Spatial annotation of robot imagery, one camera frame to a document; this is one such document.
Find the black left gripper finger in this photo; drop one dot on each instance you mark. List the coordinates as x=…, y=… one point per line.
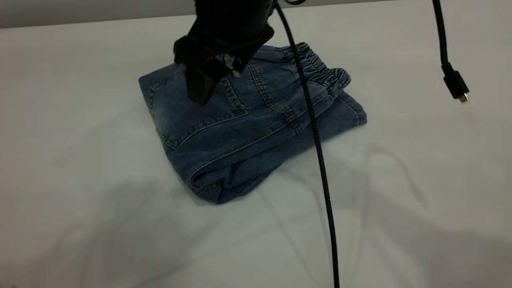
x=202, y=86
x=232, y=66

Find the blue denim shorts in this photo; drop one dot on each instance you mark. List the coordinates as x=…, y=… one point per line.
x=240, y=136

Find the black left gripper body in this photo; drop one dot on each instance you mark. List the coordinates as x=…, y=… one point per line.
x=224, y=32

